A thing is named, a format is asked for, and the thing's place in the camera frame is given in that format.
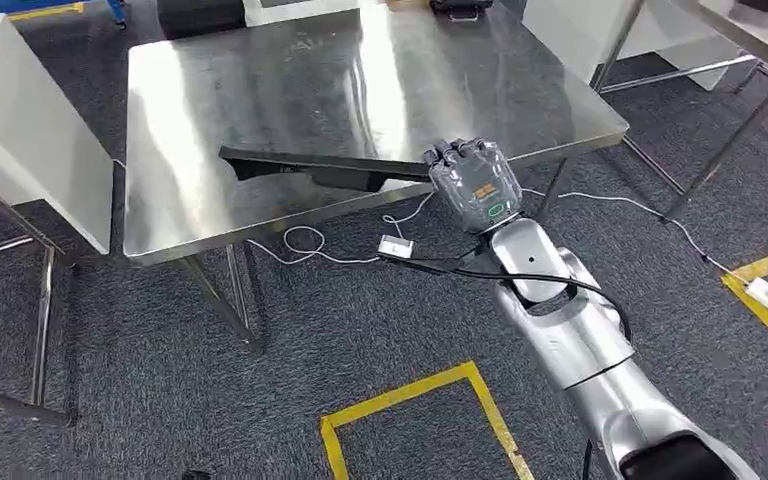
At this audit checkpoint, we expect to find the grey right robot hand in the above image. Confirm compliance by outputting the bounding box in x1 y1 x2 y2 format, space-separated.
422 137 525 235

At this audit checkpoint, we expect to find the black plastic panel with cutouts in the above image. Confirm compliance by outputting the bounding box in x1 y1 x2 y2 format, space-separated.
217 145 436 194

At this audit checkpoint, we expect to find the stainless steel table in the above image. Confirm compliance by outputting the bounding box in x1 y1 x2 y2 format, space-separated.
122 0 631 354
662 0 768 221

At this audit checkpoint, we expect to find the black object behind table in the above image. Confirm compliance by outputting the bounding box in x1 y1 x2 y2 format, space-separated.
156 0 247 42

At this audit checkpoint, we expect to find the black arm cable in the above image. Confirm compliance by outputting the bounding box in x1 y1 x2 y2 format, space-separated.
453 263 634 344

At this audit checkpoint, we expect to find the white floor cable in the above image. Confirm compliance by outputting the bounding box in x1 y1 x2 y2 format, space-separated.
244 188 751 285

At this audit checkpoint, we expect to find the black object with handle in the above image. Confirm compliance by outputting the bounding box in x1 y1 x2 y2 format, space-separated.
428 0 495 22

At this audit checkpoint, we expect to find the white box on steel frame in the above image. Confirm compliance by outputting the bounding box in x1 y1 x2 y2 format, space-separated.
0 13 116 427

